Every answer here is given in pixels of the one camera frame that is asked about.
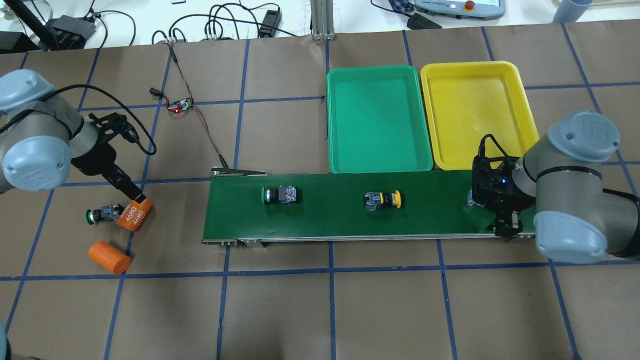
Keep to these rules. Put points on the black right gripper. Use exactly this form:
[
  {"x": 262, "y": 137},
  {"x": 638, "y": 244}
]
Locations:
[{"x": 509, "y": 200}]

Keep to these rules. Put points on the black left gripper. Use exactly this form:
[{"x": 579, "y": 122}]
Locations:
[{"x": 91, "y": 162}]

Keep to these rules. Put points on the orange cylinder labelled 4680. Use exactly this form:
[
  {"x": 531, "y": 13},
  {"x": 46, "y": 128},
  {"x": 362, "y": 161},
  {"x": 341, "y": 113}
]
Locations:
[{"x": 134, "y": 214}]

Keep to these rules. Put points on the plain orange cylinder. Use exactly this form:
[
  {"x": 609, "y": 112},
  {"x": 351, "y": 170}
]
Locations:
[{"x": 109, "y": 257}]

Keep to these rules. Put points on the green push button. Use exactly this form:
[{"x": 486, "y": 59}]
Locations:
[
  {"x": 283, "y": 195},
  {"x": 109, "y": 213}
]

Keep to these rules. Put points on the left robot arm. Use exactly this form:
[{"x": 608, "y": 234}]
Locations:
[{"x": 44, "y": 137}]

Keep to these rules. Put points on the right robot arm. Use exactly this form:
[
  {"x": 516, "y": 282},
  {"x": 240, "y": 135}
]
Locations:
[{"x": 577, "y": 220}]

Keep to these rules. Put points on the small green circuit board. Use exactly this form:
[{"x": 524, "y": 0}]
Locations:
[{"x": 180, "y": 106}]

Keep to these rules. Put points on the green conveyor belt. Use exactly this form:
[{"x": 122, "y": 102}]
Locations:
[{"x": 434, "y": 206}]

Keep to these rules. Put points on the yellow tray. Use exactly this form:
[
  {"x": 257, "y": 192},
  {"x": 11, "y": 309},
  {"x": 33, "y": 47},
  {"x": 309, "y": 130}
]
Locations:
[{"x": 467, "y": 100}]

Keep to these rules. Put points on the green tray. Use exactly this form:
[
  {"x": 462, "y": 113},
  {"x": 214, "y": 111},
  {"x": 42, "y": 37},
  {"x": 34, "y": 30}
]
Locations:
[{"x": 376, "y": 121}]

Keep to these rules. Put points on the far teach pendant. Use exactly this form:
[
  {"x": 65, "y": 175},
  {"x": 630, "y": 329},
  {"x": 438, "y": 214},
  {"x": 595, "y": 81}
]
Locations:
[{"x": 485, "y": 10}]

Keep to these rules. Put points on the black power adapter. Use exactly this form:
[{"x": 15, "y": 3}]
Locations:
[{"x": 270, "y": 23}]

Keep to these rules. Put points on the blue checked pouch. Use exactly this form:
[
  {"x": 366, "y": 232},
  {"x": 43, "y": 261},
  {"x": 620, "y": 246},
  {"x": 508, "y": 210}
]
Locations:
[{"x": 402, "y": 6}]

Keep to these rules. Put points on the aluminium frame post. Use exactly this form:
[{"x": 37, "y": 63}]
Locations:
[{"x": 322, "y": 20}]

